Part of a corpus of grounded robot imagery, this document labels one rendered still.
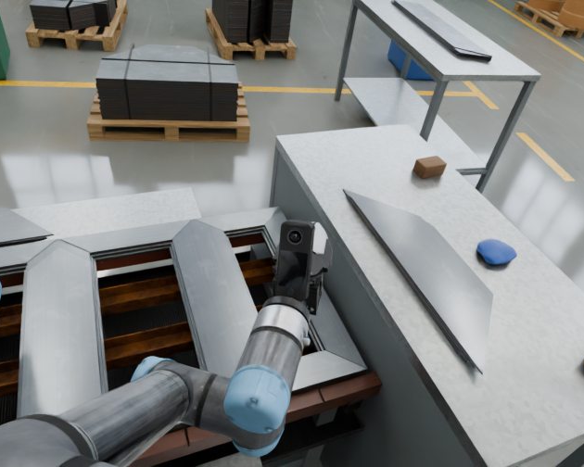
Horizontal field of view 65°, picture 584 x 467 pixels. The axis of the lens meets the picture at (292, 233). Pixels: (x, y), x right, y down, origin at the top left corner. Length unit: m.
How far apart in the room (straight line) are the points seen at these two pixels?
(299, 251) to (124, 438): 0.32
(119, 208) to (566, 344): 1.57
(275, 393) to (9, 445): 0.30
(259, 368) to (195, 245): 1.07
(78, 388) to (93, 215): 0.80
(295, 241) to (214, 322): 0.79
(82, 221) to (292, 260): 1.35
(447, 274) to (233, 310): 0.63
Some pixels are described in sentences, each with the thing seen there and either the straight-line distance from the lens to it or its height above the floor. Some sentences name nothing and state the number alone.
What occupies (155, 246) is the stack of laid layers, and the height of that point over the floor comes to 0.83.
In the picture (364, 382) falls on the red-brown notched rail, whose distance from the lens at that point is 1.37.
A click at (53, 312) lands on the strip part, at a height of 0.85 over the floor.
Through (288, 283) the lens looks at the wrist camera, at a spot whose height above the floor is 1.47.
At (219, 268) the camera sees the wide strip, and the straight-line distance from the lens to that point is 1.53.
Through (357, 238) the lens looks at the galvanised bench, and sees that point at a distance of 1.41.
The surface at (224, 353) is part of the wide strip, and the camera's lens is 1.33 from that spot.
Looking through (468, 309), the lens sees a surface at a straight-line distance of 1.30.
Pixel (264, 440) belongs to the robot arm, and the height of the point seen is 1.34.
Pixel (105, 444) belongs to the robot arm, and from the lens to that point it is 0.46.
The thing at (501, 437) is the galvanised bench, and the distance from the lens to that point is 1.15.
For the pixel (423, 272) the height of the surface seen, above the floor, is 1.07.
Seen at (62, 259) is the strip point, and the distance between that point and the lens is 1.63.
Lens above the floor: 1.96
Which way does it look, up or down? 42 degrees down
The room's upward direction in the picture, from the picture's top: 9 degrees clockwise
